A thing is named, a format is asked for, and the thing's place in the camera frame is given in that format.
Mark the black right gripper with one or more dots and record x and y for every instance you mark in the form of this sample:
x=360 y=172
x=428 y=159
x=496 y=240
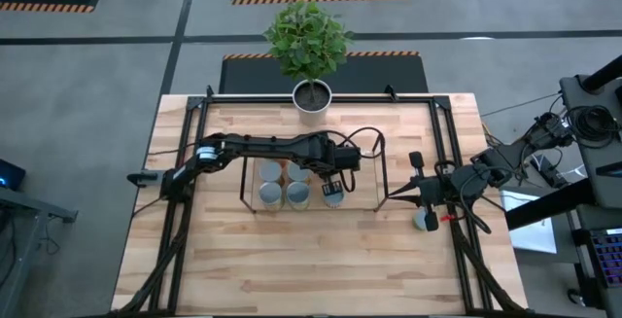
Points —
x=432 y=191

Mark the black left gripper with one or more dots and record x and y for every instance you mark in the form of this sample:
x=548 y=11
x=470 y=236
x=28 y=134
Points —
x=347 y=158

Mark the small yellow can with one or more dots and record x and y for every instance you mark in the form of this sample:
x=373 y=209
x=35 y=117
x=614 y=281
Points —
x=335 y=203

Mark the orange-red Green Beans can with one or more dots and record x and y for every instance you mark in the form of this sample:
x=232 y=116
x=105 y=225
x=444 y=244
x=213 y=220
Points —
x=298 y=195

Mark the orange-red Corn can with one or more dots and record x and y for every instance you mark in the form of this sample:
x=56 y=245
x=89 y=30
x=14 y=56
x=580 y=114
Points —
x=297 y=172

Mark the green Oranges can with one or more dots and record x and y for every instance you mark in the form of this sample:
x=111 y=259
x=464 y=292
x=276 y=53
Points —
x=270 y=195

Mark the green Pears can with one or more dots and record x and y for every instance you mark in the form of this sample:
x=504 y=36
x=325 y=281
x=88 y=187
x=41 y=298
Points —
x=270 y=172

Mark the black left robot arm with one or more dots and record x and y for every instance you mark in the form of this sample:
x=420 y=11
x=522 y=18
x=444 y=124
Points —
x=272 y=145

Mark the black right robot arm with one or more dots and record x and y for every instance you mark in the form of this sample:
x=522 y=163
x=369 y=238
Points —
x=505 y=155

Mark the small red clip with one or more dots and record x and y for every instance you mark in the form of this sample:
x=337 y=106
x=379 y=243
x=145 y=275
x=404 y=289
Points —
x=446 y=218

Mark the white round plant pot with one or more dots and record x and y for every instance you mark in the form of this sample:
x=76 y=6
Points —
x=312 y=117

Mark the white paper sheet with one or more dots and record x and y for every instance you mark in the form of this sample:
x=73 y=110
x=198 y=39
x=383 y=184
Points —
x=534 y=240

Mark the black crossbar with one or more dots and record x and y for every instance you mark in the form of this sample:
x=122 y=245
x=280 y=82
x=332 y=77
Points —
x=549 y=206

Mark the green leafy plant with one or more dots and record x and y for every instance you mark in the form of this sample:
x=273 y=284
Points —
x=306 y=41

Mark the keyboard with coloured keys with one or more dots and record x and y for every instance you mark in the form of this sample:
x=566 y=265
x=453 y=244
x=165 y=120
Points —
x=610 y=259

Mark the grey side desk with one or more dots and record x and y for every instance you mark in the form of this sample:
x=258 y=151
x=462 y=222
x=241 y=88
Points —
x=29 y=201

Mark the black device blue light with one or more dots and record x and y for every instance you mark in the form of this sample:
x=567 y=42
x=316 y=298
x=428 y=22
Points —
x=12 y=174

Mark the black frame wooden shelf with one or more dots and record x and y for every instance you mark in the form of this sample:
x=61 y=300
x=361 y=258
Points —
x=362 y=187

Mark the black aluminium table frame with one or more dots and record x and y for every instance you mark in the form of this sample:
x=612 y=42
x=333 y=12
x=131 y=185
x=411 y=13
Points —
x=243 y=99

